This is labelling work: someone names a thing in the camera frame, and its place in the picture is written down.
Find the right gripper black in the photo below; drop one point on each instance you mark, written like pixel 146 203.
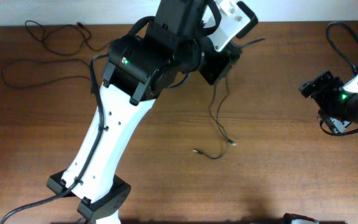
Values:
pixel 316 86

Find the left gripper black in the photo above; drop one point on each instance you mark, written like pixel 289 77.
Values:
pixel 215 66

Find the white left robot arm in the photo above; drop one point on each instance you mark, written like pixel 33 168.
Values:
pixel 183 37

